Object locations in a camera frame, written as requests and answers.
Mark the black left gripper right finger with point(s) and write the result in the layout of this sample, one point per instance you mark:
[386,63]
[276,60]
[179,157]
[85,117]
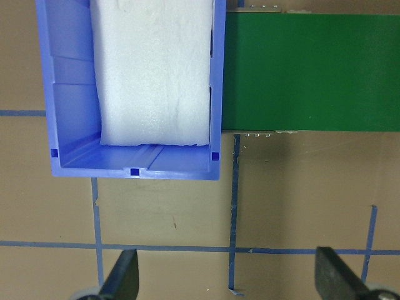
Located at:
[334,279]

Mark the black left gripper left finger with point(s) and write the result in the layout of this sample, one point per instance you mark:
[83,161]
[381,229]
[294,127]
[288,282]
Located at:
[123,280]

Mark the green conveyor belt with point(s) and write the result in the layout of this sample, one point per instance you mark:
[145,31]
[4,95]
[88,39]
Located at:
[311,72]

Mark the white foam pad left bin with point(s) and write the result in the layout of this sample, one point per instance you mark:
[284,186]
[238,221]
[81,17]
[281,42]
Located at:
[152,69]

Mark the blue left storage bin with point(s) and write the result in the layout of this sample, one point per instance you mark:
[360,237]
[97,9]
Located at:
[73,113]

